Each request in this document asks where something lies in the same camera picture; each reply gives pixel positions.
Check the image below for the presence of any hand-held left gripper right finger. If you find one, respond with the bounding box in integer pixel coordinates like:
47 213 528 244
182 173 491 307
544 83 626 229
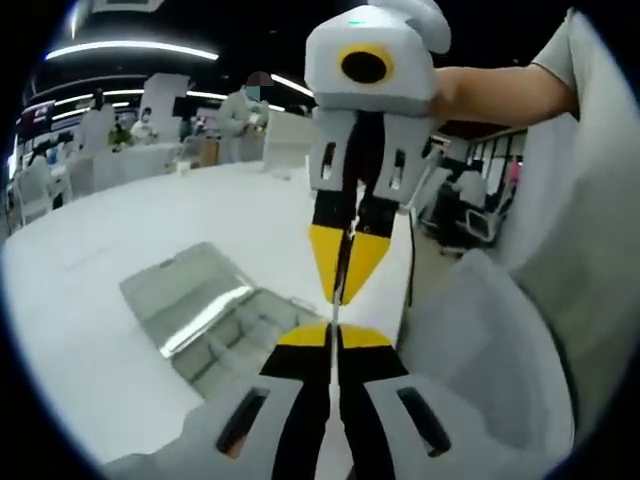
335 322 506 480

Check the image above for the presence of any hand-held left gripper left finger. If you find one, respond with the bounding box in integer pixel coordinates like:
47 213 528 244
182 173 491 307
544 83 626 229
102 322 335 480

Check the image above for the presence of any transparent grey guide fixture box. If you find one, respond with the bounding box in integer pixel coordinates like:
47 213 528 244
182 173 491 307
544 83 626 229
118 241 324 400

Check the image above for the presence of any white mesh office chair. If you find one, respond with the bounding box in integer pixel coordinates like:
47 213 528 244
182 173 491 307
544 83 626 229
402 248 576 474

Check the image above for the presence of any red screen monitor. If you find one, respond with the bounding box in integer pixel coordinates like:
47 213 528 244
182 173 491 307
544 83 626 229
19 99 56 127

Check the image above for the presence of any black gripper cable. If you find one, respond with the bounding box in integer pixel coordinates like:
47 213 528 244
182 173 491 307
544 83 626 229
405 207 420 312

